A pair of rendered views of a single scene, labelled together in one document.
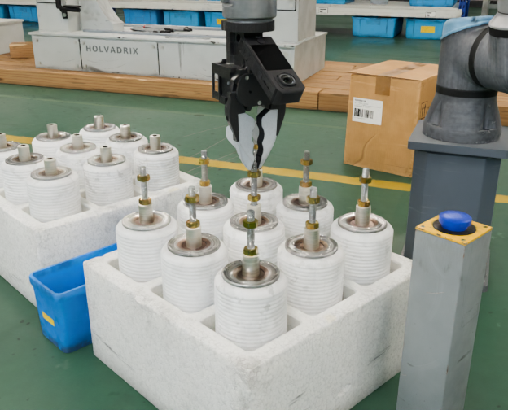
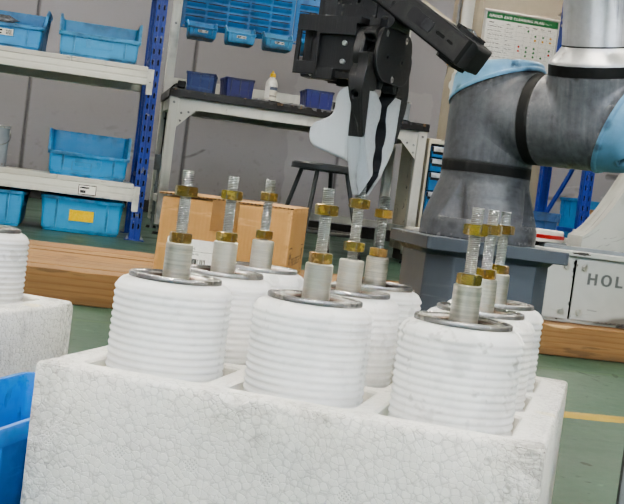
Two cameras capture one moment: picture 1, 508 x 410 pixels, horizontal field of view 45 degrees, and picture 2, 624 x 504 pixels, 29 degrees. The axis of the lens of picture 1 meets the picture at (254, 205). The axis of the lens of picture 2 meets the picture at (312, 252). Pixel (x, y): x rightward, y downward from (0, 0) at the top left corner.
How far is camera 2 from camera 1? 0.66 m
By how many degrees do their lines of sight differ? 37
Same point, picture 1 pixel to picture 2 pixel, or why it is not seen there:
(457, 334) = not seen: outside the picture
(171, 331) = (329, 437)
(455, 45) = (488, 97)
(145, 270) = (194, 364)
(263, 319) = (510, 387)
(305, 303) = not seen: hidden behind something
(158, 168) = (4, 261)
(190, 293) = (336, 375)
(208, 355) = (436, 453)
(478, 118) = (519, 207)
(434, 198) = not seen: hidden behind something
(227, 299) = (462, 351)
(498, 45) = (575, 90)
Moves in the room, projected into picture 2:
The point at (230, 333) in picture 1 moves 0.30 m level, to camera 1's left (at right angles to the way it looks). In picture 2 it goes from (458, 418) to (66, 415)
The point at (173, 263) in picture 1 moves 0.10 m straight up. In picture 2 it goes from (315, 318) to (332, 185)
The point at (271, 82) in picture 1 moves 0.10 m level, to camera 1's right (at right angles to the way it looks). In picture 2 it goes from (458, 32) to (547, 52)
